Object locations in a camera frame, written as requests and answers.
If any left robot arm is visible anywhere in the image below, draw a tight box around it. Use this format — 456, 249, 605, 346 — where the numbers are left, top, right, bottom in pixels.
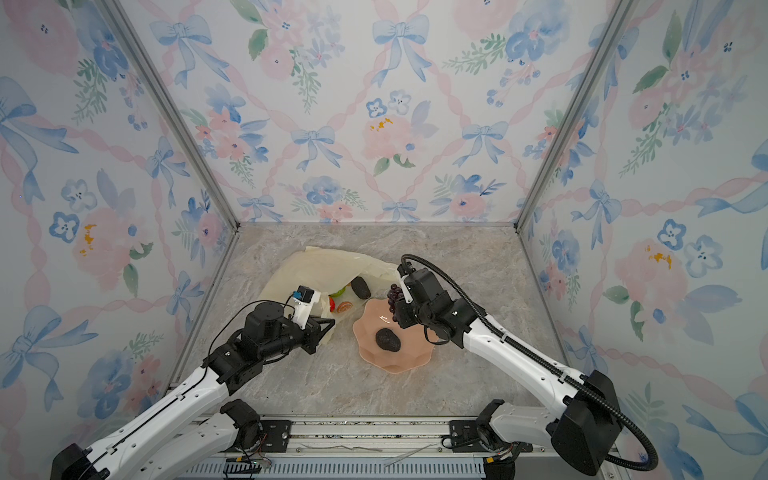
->
50, 300, 335, 479

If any yellow plastic bag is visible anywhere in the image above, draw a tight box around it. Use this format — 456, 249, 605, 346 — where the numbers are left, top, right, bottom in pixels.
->
260, 247, 398, 332

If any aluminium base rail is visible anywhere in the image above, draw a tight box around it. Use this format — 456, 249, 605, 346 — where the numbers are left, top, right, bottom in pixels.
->
170, 417, 585, 479

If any aluminium corner post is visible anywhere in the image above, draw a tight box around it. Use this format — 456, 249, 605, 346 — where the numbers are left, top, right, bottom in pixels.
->
96, 1, 240, 232
514, 0, 635, 234

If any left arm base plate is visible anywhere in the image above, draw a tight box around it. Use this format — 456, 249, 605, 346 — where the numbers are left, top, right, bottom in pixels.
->
254, 419, 293, 453

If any pink scalloped fruit plate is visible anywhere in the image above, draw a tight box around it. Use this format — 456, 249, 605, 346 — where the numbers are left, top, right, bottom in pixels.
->
353, 299, 435, 374

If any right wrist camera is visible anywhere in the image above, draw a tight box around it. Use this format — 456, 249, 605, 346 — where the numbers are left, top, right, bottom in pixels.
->
397, 262, 415, 304

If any green custard apple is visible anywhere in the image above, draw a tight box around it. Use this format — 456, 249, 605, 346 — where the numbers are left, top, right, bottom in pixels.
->
329, 287, 346, 298

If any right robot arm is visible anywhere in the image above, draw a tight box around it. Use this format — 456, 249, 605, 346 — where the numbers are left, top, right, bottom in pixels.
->
390, 266, 621, 476

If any dark avocado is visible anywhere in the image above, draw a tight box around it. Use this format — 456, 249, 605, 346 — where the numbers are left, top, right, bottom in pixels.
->
375, 328, 402, 352
350, 276, 372, 300

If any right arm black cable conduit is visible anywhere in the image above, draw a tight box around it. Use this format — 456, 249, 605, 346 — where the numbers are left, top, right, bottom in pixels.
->
400, 253, 659, 472

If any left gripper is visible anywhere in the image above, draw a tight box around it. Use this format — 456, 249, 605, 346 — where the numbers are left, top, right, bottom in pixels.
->
263, 314, 337, 362

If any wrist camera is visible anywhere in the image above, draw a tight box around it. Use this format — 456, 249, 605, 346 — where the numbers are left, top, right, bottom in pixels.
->
291, 285, 321, 330
397, 262, 415, 304

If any right aluminium corner post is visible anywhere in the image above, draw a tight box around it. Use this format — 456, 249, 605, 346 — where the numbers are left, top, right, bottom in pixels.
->
514, 0, 635, 234

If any left aluminium corner post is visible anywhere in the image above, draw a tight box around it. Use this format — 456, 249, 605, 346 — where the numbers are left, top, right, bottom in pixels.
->
96, 1, 240, 232

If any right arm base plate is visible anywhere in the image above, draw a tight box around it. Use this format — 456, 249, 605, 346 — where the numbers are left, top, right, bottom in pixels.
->
441, 420, 533, 456

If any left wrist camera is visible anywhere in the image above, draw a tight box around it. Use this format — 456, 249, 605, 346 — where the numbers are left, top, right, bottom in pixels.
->
291, 285, 321, 330

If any purple grape bunch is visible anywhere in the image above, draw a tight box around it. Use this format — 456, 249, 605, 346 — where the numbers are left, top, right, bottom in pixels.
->
387, 284, 403, 314

